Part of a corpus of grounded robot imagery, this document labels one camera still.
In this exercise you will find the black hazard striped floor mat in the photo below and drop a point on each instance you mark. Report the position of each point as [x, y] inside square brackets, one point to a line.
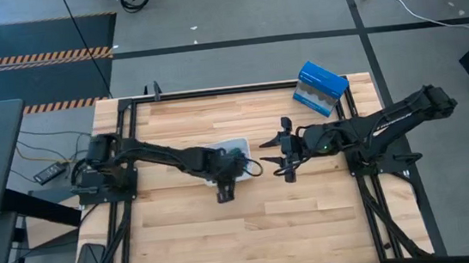
[31, 39]

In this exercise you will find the black power adapter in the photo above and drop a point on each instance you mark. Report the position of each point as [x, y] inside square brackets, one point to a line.
[50, 173]

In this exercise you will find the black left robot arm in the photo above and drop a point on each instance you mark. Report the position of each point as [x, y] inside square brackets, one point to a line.
[154, 154]

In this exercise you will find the blue DualShock controller box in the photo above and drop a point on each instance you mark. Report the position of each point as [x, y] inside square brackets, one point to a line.
[321, 86]

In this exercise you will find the white plastic bin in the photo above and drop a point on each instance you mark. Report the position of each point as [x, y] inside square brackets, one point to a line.
[242, 142]

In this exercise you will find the black aluminium table frame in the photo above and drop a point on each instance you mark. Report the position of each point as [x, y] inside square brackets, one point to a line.
[237, 90]

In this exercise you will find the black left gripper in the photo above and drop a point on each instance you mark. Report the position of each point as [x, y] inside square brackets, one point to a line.
[220, 165]

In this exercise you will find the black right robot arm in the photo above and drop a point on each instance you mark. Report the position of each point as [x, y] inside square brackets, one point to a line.
[368, 129]

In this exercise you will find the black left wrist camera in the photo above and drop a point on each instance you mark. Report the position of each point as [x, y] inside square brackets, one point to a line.
[226, 192]

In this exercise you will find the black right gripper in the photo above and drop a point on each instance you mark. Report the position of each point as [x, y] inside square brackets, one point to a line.
[292, 152]

